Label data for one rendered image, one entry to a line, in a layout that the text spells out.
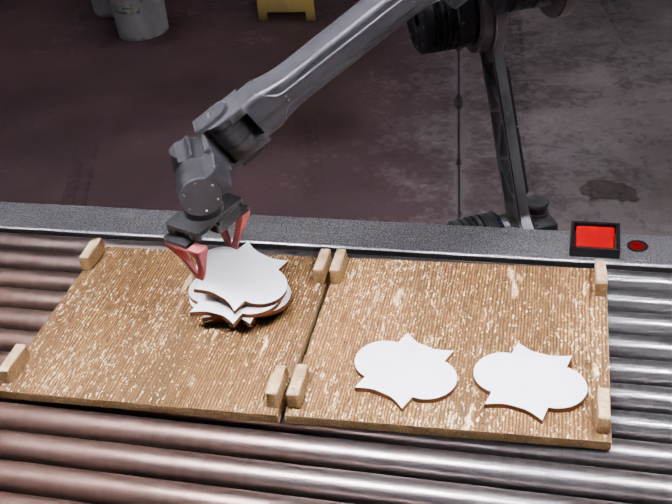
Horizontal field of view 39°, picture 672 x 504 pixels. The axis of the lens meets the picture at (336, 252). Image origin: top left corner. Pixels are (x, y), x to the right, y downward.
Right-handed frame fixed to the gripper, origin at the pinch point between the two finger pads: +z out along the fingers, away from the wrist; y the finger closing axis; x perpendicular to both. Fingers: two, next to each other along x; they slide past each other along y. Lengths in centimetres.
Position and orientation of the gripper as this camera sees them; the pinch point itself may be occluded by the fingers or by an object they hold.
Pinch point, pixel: (215, 260)
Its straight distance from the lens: 144.1
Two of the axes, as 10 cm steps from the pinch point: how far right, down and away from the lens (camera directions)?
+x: -8.2, -2.5, 5.1
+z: 1.2, 8.0, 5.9
